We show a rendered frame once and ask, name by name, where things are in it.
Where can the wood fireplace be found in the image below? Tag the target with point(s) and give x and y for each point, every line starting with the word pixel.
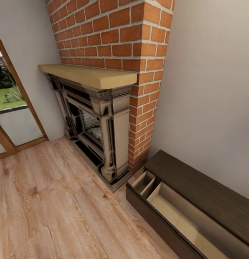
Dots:
pixel 97 126

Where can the countertop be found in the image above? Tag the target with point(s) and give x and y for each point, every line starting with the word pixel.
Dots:
pixel 94 77

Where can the cabinet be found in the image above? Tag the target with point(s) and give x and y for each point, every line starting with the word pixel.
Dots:
pixel 198 217

